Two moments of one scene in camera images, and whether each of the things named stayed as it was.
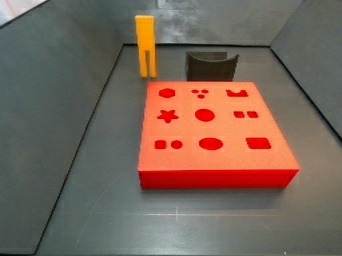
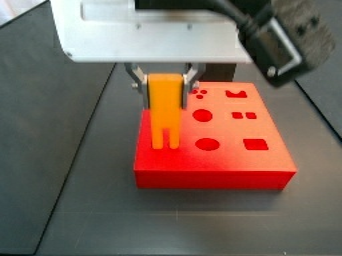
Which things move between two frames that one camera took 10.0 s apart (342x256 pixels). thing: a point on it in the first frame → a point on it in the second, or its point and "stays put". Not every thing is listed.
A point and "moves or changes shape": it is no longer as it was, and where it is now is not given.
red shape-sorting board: (212, 136) stays put
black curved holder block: (211, 71) stays put
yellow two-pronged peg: (145, 25) moves or changes shape
